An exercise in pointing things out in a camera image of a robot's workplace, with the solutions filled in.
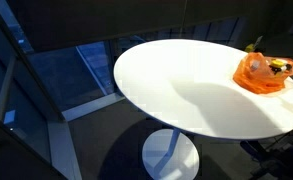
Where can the orange plastic bag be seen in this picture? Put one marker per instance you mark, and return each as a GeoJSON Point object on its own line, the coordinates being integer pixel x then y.
{"type": "Point", "coordinates": [252, 80]}

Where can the yellow capped dark bottle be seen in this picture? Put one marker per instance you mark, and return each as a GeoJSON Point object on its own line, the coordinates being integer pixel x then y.
{"type": "Point", "coordinates": [279, 66]}

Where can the white round table base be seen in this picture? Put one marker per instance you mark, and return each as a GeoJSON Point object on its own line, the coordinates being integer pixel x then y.
{"type": "Point", "coordinates": [152, 156]}

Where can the yellow object behind table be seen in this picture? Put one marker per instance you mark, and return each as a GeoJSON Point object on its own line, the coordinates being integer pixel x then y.
{"type": "Point", "coordinates": [251, 47]}

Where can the dark equipment under table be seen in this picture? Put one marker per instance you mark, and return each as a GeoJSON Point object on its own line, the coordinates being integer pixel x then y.
{"type": "Point", "coordinates": [279, 156]}

